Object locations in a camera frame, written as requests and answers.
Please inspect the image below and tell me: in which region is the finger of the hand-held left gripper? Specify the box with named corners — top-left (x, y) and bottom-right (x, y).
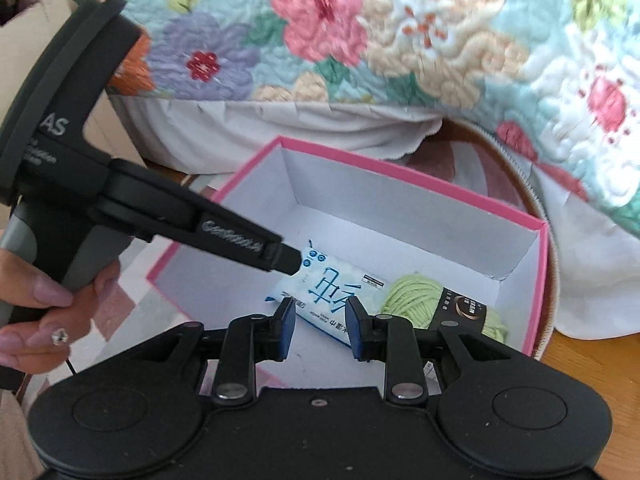
top-left (260, 240), bottom-right (303, 277)

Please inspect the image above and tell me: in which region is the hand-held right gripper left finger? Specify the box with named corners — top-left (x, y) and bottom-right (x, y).
top-left (135, 297), bottom-right (298, 407)

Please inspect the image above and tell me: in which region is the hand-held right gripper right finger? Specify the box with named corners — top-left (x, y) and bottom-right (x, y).
top-left (345, 296), bottom-right (501, 406)

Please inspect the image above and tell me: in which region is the blue wet wipes pack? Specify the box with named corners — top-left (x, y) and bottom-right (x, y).
top-left (265, 239), bottom-right (388, 348)

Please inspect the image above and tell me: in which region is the green yarn ball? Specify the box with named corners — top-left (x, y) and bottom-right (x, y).
top-left (380, 272), bottom-right (508, 346)

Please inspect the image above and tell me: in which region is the pink cardboard box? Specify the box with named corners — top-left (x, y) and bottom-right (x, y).
top-left (146, 135), bottom-right (551, 391)

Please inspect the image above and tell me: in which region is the person's left hand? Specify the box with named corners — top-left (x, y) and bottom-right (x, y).
top-left (0, 247), bottom-right (122, 376)

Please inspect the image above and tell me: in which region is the checkered rug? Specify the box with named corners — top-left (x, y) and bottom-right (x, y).
top-left (15, 120), bottom-right (556, 401)

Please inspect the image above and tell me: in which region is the floral quilt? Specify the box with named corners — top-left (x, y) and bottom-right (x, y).
top-left (82, 0), bottom-right (640, 241)

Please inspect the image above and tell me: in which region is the person's beige clothing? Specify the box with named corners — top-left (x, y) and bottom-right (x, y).
top-left (0, 390), bottom-right (46, 480)

